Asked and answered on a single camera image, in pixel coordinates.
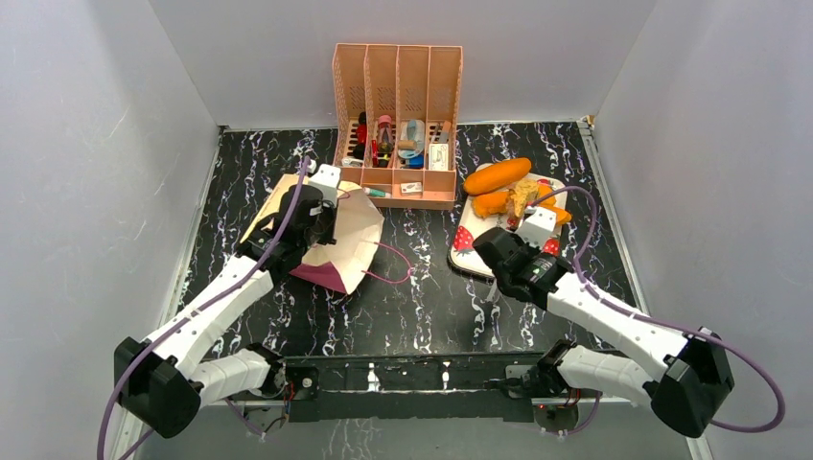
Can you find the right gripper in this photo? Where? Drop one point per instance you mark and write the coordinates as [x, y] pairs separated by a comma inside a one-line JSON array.
[[520, 255]]

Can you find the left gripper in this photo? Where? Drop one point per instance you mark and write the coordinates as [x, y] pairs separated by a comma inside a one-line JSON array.
[[330, 211]]

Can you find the metal tongs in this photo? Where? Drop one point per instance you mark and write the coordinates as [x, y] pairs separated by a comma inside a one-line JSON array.
[[493, 294]]

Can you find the paper cake bag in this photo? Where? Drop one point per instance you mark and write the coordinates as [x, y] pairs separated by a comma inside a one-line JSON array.
[[341, 266]]

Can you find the orange bread slice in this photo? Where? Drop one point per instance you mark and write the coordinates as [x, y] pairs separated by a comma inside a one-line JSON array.
[[562, 216]]

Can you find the fake orange bread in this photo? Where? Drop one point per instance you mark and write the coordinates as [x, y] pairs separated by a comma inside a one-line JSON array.
[[496, 203]]

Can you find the brown seeded bread slice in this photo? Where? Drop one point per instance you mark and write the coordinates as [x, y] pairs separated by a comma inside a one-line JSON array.
[[523, 192]]

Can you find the smooth orange bread loaf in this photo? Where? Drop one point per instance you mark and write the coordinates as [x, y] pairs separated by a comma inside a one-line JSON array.
[[496, 176]]

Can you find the orange plastic file organizer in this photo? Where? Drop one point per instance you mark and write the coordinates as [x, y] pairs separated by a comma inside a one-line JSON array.
[[406, 82]]

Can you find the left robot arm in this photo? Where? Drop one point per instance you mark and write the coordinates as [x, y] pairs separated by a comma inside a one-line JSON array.
[[203, 330]]

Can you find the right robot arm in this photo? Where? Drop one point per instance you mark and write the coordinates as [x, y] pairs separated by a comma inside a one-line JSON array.
[[635, 343]]

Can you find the green marker pen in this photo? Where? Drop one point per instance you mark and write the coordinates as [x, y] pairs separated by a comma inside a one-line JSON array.
[[376, 192]]

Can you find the small white card box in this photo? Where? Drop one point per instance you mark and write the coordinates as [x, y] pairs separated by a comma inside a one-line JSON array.
[[411, 188]]

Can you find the pink capped tube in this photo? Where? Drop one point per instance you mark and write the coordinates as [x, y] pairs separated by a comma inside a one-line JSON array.
[[383, 142]]

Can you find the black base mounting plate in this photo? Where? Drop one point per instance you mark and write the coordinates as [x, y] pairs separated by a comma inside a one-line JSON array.
[[456, 386]]

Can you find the blue tape dispenser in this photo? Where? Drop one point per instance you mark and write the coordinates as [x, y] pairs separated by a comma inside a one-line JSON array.
[[411, 144]]

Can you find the white label box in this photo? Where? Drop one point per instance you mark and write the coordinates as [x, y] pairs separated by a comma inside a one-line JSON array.
[[438, 157]]

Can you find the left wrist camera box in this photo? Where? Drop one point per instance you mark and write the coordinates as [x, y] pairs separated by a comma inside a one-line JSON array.
[[326, 179]]

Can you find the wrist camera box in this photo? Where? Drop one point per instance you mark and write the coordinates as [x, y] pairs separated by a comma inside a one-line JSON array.
[[538, 227], [326, 179]]

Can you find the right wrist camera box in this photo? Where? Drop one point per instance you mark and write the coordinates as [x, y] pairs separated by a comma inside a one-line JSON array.
[[538, 227]]

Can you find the aluminium frame rail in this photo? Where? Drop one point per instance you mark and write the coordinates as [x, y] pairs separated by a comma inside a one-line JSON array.
[[505, 386]]

